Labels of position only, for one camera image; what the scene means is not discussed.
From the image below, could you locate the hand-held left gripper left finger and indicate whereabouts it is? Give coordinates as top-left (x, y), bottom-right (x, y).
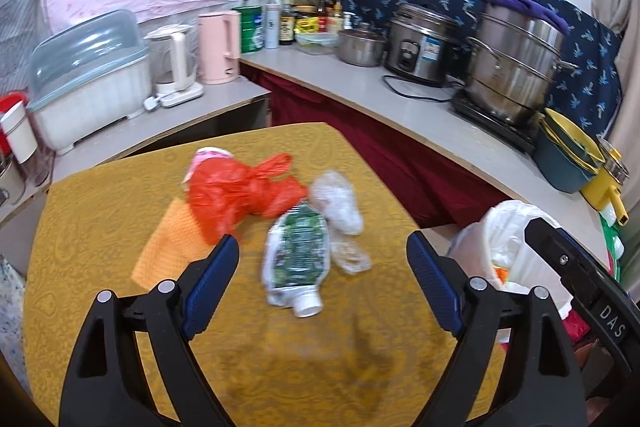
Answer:
top-left (59, 234), bottom-right (240, 427)

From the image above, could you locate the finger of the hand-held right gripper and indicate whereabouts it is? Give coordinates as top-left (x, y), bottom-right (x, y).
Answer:
top-left (524, 217), bottom-right (609, 308)

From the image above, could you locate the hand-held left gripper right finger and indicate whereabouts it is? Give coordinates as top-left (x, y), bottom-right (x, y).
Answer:
top-left (406, 231), bottom-right (587, 427)

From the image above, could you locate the trash bin with white liner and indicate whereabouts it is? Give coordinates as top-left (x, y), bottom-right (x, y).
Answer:
top-left (446, 199), bottom-right (577, 319)

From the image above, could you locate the green white squeezed pouch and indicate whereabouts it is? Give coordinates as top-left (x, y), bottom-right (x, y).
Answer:
top-left (262, 202), bottom-right (334, 319)

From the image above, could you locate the green plastic bag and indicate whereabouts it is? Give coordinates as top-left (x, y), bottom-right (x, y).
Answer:
top-left (599, 206), bottom-right (627, 269)

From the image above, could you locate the orange striped napkin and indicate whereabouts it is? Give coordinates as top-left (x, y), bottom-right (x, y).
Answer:
top-left (131, 199), bottom-right (212, 286)

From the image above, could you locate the yellow enamel pot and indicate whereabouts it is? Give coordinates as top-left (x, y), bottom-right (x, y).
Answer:
top-left (580, 137), bottom-right (630, 226)

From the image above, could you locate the small clear plastic wrapper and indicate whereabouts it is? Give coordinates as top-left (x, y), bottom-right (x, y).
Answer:
top-left (332, 238), bottom-right (374, 276)

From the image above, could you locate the red plastic bag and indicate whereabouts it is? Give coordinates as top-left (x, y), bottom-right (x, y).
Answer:
top-left (186, 153), bottom-right (308, 247)

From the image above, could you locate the stack of blue yellow bowls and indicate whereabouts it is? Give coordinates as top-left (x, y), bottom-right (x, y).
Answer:
top-left (532, 107), bottom-right (606, 194)

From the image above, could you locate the crumpled clear plastic bag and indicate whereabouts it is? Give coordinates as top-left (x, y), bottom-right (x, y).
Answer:
top-left (309, 171), bottom-right (364, 236)

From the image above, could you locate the pink white packet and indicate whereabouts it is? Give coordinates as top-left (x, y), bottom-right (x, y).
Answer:
top-left (184, 147), bottom-right (234, 184)

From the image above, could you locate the yellow patterned tablecloth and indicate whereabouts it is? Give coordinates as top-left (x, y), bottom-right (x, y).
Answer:
top-left (22, 122), bottom-right (507, 427)

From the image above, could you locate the dark red curtain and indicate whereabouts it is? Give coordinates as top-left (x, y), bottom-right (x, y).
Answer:
top-left (249, 69), bottom-right (507, 229)

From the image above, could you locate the black induction cooktop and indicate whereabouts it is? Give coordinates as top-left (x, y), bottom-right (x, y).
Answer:
top-left (449, 86), bottom-right (544, 154)

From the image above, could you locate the large steel steamer pot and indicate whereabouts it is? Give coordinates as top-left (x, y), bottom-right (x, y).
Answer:
top-left (462, 2), bottom-right (579, 126)

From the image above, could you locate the floral grey cloth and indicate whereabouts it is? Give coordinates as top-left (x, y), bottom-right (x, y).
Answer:
top-left (0, 256), bottom-right (32, 360)

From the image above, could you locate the white glass electric kettle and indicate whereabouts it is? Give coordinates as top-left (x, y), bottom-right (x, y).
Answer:
top-left (144, 24), bottom-right (205, 108)

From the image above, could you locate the white dish box blue lid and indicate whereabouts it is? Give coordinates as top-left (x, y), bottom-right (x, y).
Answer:
top-left (26, 9), bottom-right (151, 156)

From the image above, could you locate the steel rice cooker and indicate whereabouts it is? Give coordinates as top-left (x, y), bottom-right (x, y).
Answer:
top-left (383, 3), bottom-right (461, 88)

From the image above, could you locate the pink electric kettle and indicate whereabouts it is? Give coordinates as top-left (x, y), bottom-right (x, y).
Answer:
top-left (198, 11), bottom-right (242, 86)

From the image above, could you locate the white plastic cup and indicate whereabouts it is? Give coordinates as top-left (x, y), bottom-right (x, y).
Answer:
top-left (0, 101), bottom-right (39, 164)

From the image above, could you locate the small steel pot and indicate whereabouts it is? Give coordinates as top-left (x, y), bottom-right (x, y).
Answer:
top-left (336, 24), bottom-right (389, 68)

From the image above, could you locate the purple cloth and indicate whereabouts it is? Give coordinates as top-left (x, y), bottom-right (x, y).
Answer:
top-left (475, 0), bottom-right (571, 36)

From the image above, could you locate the green tin can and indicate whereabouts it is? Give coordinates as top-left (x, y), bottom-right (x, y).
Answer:
top-left (232, 6), bottom-right (265, 54)

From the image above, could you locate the clear food container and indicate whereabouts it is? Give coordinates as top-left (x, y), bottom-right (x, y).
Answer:
top-left (294, 32), bottom-right (339, 56)

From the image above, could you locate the white bottle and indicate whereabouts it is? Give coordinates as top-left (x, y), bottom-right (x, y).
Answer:
top-left (264, 0), bottom-right (281, 50)

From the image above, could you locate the red basin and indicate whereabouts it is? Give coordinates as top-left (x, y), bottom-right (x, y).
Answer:
top-left (0, 92), bottom-right (27, 152)

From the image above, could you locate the dark sauce bottle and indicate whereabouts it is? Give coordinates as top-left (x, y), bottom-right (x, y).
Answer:
top-left (279, 0), bottom-right (296, 47)

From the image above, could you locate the yellow label jar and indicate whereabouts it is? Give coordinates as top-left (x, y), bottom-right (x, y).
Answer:
top-left (295, 7), bottom-right (321, 36)

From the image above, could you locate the black power cable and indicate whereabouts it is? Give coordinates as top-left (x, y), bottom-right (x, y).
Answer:
top-left (382, 74), bottom-right (469, 101)

